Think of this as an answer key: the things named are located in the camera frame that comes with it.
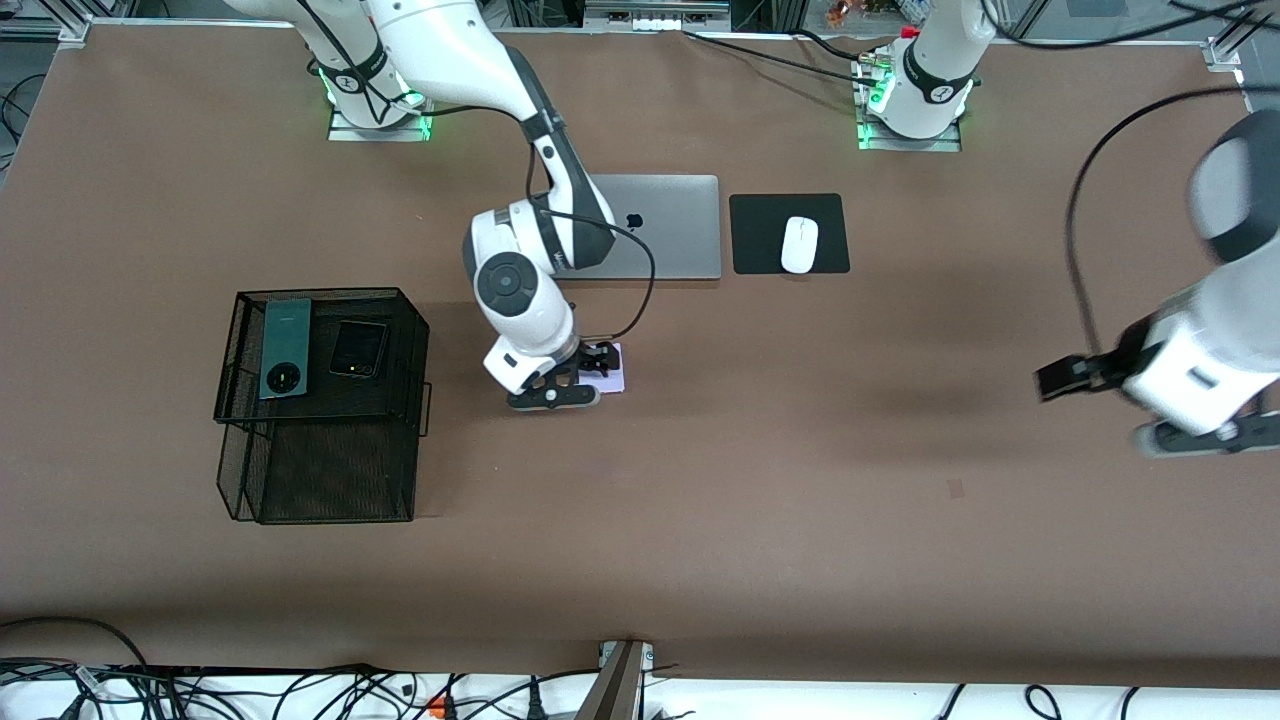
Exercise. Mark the white computer mouse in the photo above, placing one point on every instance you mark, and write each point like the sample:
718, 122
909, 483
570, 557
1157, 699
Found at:
800, 245

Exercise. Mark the lilac flip phone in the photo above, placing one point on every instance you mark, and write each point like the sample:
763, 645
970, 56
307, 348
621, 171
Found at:
612, 383

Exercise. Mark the orange plug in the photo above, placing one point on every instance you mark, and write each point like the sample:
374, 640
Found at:
437, 710

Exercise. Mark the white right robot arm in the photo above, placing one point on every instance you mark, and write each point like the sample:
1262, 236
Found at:
450, 50

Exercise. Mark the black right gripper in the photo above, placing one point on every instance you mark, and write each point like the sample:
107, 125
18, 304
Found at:
590, 358

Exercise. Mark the white power strip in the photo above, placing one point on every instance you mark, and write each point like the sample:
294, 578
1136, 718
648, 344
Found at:
655, 20

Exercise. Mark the silver laptop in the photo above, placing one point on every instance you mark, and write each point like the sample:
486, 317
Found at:
690, 240

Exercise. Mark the grey metal camera post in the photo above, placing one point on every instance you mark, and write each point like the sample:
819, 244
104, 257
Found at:
618, 690

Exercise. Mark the green smartphone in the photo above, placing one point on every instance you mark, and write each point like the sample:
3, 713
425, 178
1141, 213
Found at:
285, 340

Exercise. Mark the black mouse pad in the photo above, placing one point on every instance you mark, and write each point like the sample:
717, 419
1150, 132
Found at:
760, 240

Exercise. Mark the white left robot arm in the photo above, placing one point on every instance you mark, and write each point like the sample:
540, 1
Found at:
1210, 360

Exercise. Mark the black flip phone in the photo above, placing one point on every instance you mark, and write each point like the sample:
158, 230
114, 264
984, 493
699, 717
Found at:
360, 348

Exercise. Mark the aluminium frame profile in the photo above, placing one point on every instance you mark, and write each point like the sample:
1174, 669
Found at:
1225, 52
70, 30

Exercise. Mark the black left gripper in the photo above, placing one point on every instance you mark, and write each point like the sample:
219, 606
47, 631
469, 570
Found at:
1112, 366

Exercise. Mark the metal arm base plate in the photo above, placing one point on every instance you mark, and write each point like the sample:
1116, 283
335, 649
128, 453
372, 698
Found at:
870, 145
345, 133

